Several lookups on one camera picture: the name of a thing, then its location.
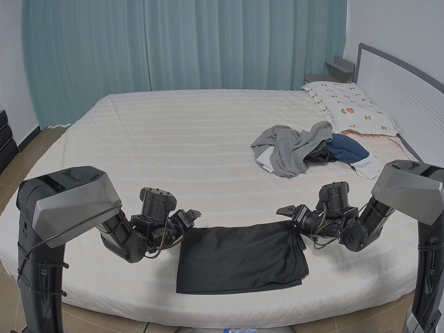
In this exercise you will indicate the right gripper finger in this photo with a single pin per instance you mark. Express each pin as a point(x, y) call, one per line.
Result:
point(286, 211)

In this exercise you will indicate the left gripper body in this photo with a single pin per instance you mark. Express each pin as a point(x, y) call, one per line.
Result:
point(171, 236)

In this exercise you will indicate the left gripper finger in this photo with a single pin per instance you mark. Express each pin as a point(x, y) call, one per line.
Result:
point(195, 215)

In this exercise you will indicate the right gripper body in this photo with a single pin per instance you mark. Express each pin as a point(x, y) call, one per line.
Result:
point(308, 226)

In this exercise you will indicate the black T-shirt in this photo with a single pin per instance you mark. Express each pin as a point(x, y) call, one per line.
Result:
point(236, 258)

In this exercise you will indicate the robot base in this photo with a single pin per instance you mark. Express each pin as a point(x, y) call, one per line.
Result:
point(239, 330)

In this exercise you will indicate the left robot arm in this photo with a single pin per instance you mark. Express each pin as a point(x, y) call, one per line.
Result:
point(69, 199)

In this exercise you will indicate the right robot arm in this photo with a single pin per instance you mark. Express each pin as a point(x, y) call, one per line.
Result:
point(406, 193)

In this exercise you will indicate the pile of clothes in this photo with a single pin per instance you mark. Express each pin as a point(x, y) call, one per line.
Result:
point(288, 151)

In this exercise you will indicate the bed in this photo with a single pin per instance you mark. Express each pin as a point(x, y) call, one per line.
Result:
point(208, 144)

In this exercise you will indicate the white printed pillow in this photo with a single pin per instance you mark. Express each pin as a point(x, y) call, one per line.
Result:
point(353, 109)

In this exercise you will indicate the grey bedside table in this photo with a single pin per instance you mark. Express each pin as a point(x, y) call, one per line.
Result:
point(338, 68)

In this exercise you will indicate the blue-green curtain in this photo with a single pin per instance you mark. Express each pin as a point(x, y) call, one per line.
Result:
point(86, 47)
point(242, 29)

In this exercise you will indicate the black chest of drawers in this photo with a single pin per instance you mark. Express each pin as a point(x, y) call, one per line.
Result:
point(7, 140)

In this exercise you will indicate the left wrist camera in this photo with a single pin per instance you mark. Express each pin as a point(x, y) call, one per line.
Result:
point(185, 219)

